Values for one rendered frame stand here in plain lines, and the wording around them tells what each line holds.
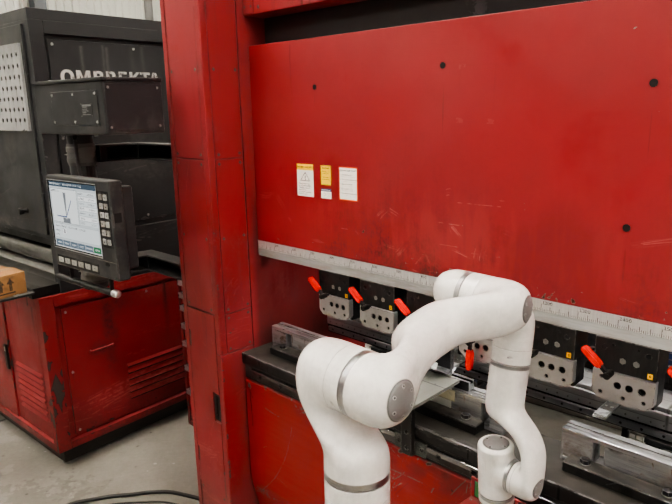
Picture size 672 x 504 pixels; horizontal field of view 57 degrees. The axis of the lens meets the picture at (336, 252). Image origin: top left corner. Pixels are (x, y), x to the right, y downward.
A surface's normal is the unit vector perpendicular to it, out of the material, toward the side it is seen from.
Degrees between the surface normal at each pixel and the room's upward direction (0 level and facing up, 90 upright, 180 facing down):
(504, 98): 90
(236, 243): 90
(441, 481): 90
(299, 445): 90
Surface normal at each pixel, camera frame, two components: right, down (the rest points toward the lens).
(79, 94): -0.63, 0.19
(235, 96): 0.72, 0.15
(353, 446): 0.03, -0.73
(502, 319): 0.06, 0.30
